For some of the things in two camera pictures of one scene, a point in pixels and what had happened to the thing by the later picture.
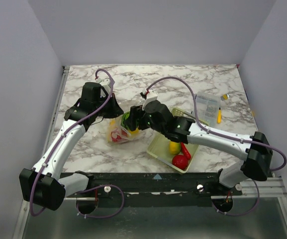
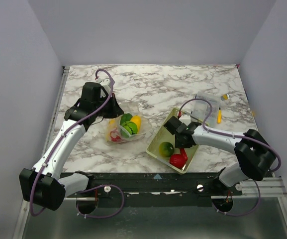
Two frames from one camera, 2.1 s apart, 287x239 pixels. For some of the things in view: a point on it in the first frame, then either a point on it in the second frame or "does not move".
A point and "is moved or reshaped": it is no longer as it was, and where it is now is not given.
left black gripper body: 110,111 does not move
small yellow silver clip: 225,96 does not move
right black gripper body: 136,118 -> 171,125
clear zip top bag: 118,132 does not move
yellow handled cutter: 219,117 does not move
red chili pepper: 185,151 is moved or reshaped
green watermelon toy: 125,116 -> 131,126
